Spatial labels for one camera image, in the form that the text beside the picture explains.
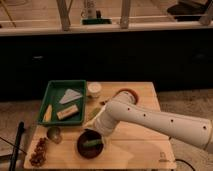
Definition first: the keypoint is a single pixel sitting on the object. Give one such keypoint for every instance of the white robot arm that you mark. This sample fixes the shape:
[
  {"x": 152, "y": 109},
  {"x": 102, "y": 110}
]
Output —
[{"x": 122, "y": 107}]

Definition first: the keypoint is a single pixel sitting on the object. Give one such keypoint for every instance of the dark purple bowl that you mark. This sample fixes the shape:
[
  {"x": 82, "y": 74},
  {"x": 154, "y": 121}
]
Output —
[{"x": 90, "y": 152}]

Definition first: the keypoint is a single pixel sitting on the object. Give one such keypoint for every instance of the white round cup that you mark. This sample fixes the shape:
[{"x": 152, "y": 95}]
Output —
[{"x": 94, "y": 89}]

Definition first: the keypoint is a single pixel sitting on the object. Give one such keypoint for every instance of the brown round plate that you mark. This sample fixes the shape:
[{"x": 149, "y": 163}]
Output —
[{"x": 133, "y": 92}]

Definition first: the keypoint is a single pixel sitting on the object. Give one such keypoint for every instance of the green leafy vegetable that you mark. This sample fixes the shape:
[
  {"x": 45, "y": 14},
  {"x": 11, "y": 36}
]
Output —
[{"x": 93, "y": 113}]

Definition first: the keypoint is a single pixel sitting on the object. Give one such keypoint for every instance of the grey triangular cloth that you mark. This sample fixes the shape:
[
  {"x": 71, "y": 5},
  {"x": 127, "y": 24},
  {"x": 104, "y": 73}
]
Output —
[{"x": 70, "y": 95}]

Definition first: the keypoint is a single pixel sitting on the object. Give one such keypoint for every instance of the green plastic tray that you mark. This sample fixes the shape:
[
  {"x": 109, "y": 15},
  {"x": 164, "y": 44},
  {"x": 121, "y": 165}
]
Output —
[{"x": 54, "y": 92}]

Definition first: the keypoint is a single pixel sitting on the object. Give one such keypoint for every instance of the tan wooden block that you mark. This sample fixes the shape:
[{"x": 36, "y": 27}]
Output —
[{"x": 67, "y": 112}]

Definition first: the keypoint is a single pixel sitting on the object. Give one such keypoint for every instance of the small metal cup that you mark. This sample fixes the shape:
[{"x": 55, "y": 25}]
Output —
[{"x": 54, "y": 134}]

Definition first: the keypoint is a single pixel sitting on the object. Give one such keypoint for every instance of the white bottle on green base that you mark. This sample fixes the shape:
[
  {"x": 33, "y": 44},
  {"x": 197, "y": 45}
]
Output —
[{"x": 91, "y": 16}]

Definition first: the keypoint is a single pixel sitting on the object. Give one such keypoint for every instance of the black rod tool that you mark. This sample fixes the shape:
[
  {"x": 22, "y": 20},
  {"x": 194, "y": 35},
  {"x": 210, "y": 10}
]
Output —
[{"x": 16, "y": 147}]

